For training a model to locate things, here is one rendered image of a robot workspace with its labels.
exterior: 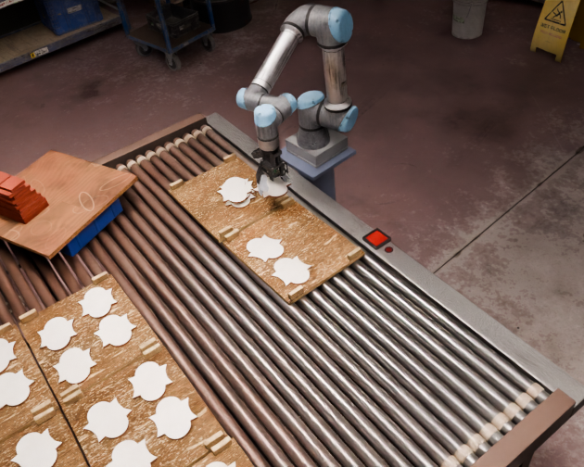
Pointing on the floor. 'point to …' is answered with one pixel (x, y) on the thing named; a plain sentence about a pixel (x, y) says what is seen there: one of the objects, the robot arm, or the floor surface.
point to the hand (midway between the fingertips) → (272, 186)
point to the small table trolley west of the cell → (146, 43)
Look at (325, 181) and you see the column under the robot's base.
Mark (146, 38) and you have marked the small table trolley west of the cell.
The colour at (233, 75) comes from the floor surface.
